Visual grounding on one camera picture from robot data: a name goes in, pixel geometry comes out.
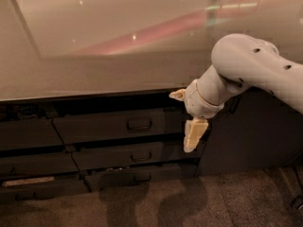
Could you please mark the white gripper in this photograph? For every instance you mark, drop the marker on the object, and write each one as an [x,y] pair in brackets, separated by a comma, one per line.
[195,100]

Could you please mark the dark drawer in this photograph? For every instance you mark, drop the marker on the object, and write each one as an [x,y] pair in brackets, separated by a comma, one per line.
[102,154]
[28,134]
[39,164]
[127,124]
[41,188]
[139,174]

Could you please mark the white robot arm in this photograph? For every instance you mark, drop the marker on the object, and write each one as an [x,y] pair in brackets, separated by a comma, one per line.
[238,62]

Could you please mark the dark right cabinet door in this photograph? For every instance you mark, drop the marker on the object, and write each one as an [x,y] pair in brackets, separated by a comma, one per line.
[254,130]

